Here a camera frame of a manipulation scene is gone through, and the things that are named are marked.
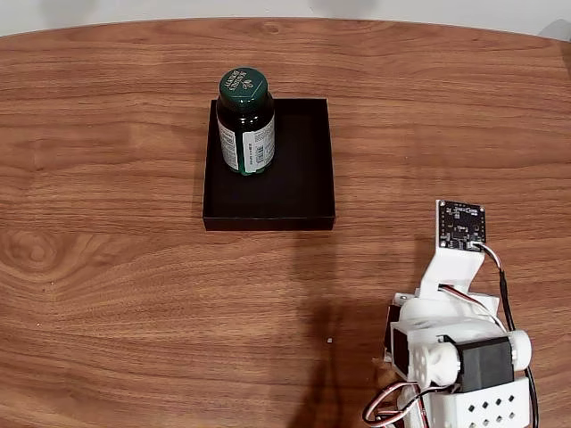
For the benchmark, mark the green-capped dark pill bottle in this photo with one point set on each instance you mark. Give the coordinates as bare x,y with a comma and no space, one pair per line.
245,134

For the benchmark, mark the shallow black cardboard box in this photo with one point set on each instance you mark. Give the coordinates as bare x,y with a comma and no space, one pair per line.
294,178

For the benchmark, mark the camera circuit board white mount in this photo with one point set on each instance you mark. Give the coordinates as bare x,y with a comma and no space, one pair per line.
461,225

